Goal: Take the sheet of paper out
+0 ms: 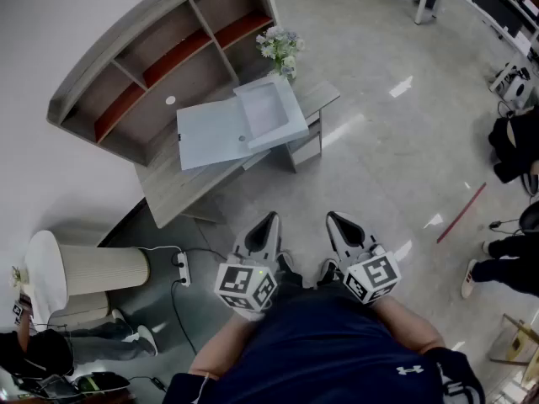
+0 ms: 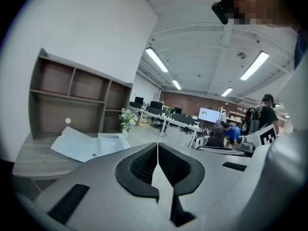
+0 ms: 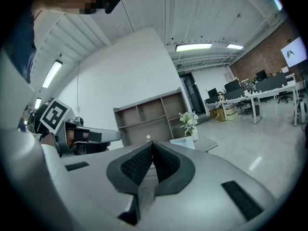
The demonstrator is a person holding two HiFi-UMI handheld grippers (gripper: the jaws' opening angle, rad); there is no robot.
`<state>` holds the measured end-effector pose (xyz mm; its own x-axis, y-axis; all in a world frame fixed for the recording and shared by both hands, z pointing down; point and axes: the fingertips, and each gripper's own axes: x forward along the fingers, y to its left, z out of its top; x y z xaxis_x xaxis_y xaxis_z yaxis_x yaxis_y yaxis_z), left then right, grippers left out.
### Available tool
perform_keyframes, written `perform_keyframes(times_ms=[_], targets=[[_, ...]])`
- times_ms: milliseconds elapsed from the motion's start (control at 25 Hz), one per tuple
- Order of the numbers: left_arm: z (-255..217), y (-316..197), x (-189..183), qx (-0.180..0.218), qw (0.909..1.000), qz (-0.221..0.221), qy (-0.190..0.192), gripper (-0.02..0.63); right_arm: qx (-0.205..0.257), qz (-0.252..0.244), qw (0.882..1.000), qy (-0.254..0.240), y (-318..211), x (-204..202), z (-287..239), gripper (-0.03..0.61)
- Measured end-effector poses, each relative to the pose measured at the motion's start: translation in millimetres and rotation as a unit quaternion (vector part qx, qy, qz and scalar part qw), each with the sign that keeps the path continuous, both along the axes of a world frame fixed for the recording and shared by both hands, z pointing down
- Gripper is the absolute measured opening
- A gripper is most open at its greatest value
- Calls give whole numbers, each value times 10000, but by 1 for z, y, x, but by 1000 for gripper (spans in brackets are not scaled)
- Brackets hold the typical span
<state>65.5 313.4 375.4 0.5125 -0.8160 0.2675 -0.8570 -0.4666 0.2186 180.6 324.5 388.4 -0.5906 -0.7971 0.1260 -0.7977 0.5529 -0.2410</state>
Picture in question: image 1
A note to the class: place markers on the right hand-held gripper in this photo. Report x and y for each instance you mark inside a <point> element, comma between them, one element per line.
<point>372,276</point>

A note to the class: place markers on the wooden frame stand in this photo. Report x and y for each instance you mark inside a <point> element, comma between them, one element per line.
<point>520,343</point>

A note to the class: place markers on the grey wooden desk with shelves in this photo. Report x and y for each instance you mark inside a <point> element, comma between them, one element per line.
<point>168,192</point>

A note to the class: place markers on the white and purple flower bouquet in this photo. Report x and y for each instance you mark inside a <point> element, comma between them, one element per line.
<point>280,51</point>

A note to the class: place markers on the person's navy shirt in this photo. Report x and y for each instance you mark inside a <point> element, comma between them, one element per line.
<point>320,352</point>

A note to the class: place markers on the small potted plant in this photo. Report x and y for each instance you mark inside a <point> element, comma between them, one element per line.
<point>19,276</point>

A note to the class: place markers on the person's right forearm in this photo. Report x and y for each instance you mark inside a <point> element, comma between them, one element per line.
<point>412,326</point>

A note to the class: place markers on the white power strip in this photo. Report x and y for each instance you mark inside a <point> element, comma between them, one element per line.
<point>183,269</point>

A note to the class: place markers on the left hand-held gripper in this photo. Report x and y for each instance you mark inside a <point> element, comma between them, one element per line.
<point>246,286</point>

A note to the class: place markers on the person's left forearm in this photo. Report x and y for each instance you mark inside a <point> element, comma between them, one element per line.
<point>223,347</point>

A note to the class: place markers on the black round bin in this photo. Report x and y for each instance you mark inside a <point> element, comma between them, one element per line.
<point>531,217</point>

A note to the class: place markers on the white box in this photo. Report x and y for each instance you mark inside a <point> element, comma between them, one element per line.
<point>210,133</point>

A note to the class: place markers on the person's black trousers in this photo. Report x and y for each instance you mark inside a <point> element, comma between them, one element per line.
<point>295,280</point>

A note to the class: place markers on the person's right shoe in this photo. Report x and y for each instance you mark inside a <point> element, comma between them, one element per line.
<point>328,269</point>

